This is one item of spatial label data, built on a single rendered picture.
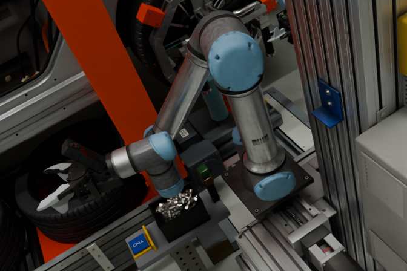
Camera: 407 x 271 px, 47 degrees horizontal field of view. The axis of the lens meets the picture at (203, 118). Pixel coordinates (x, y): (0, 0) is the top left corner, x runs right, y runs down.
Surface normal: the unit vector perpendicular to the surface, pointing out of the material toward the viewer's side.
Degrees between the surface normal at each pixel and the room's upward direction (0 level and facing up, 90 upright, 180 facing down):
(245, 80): 83
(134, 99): 90
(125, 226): 90
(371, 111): 90
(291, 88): 0
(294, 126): 0
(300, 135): 0
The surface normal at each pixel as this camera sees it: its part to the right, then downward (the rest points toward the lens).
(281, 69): -0.29, -0.71
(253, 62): 0.14, 0.52
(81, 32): 0.44, 0.50
